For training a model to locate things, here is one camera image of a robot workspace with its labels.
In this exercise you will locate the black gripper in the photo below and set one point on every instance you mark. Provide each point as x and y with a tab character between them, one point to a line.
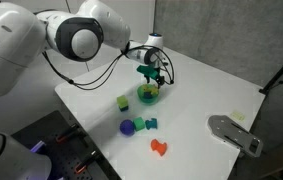
157	70

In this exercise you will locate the yellow star toy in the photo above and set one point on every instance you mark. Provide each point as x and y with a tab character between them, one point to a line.
151	89

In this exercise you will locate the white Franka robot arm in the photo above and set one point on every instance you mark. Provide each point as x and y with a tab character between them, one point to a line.
11	43

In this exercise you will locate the small yellow round toy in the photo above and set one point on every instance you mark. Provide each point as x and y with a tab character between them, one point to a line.
144	88

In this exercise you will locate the blue cube toy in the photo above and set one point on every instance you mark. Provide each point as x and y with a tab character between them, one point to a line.
147	95

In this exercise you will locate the green translucent bowl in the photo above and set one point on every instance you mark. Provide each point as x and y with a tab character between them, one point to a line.
147	101

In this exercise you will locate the purple round toy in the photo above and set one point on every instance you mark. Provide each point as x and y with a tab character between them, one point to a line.
126	128

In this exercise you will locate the orange notched toy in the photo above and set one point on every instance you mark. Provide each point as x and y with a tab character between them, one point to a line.
158	146

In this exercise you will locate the lime green cube block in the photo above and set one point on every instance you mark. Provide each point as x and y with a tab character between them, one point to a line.
122	101

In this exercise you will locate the teal notched block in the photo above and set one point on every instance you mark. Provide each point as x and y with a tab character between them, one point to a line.
151	124

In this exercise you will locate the yellow sticky note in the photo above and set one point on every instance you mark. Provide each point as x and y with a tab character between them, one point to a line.
238	116

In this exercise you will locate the grey metal plate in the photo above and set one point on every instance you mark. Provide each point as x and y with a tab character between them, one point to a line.
231	131

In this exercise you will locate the black perforated board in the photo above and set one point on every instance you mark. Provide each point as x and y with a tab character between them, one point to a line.
64	156

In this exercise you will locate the black pole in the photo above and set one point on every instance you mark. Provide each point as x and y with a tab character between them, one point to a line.
281	71

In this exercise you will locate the purple light strip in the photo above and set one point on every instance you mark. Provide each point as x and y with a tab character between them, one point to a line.
37	146

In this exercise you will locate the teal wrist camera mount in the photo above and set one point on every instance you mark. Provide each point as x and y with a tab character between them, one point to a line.
147	71

